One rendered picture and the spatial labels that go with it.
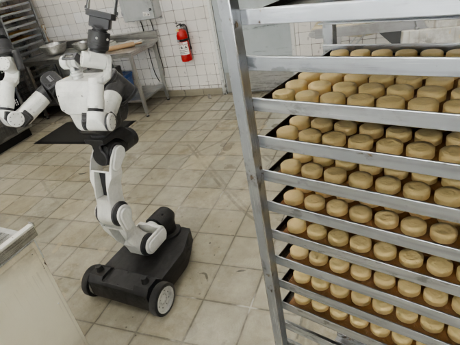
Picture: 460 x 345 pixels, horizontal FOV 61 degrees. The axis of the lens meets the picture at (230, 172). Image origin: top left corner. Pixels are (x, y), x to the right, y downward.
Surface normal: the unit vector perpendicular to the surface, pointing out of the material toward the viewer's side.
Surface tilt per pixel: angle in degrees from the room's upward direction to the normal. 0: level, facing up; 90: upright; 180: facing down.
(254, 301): 0
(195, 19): 90
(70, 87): 45
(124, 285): 0
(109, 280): 0
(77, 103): 90
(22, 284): 90
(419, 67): 90
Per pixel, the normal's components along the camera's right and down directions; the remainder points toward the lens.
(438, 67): -0.58, 0.48
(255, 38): -0.33, 0.52
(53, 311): 0.89, 0.08
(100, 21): 0.08, 0.36
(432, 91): -0.17, -0.86
